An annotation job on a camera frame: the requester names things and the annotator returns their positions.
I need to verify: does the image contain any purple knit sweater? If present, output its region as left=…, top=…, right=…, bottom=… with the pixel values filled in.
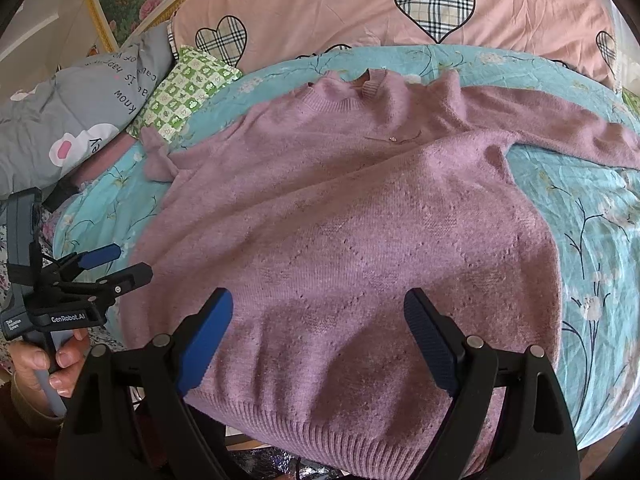
left=119, top=70, right=639, bottom=479

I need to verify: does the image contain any person's left hand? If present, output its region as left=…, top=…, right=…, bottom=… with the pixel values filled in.
left=9, top=328, right=91, bottom=416

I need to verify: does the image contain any pink pillow under comforter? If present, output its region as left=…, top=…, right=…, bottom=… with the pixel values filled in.
left=70, top=132, right=136, bottom=186

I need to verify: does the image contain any grey cartoon print comforter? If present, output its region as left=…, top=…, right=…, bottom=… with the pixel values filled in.
left=1, top=22, right=174, bottom=200

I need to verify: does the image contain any turquoise floral quilt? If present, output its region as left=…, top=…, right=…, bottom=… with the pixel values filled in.
left=50, top=46, right=639, bottom=448

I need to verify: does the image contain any green checkered small pillow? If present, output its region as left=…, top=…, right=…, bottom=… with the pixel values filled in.
left=127, top=47, right=242, bottom=142

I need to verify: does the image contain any pink heart-print duvet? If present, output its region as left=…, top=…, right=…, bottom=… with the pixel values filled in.
left=170, top=0, right=616, bottom=87

